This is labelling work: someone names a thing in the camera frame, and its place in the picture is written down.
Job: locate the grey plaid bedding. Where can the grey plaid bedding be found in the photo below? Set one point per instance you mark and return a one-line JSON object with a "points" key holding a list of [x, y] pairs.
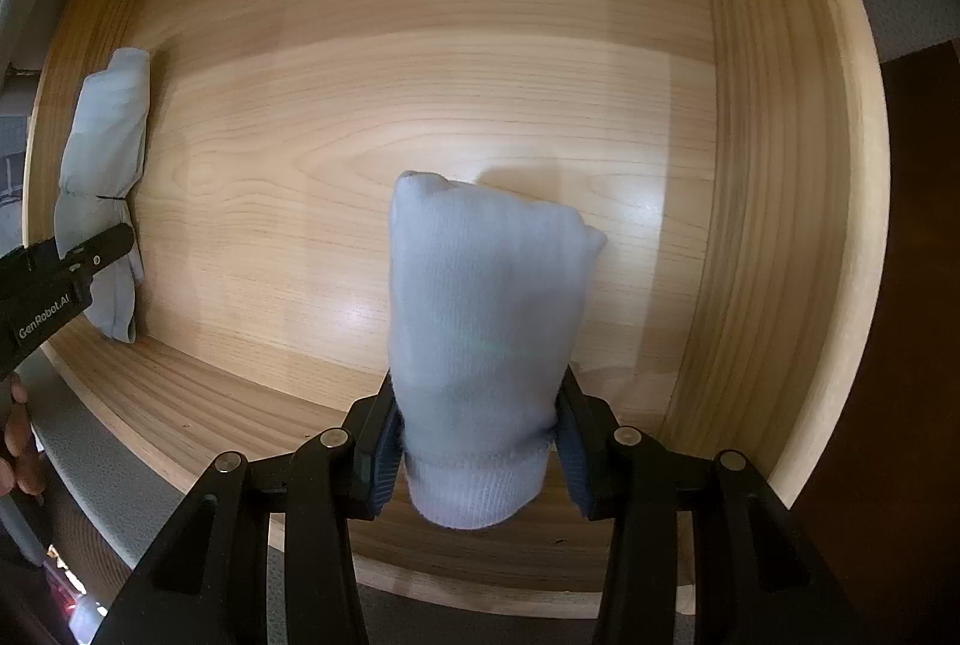
{"points": [[9, 165]]}

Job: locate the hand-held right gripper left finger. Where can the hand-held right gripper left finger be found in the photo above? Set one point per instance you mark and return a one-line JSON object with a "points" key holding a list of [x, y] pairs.
{"points": [[382, 465]]}

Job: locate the pale blue underwear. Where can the pale blue underwear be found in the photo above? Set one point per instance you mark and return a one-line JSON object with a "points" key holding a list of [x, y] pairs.
{"points": [[105, 120]]}

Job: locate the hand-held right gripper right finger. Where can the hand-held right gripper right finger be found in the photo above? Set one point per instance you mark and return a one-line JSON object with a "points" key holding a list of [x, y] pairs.
{"points": [[577, 457]]}

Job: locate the white sock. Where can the white sock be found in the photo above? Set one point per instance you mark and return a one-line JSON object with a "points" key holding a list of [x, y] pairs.
{"points": [[480, 315]]}

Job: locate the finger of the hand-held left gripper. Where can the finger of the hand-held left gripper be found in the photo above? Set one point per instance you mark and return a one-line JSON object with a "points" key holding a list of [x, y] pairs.
{"points": [[97, 251]]}

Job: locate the wooden drawer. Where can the wooden drawer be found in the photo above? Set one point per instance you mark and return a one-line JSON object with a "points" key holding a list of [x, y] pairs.
{"points": [[450, 52]]}

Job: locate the person's left hand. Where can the person's left hand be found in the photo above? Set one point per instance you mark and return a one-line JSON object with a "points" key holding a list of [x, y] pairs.
{"points": [[15, 442]]}

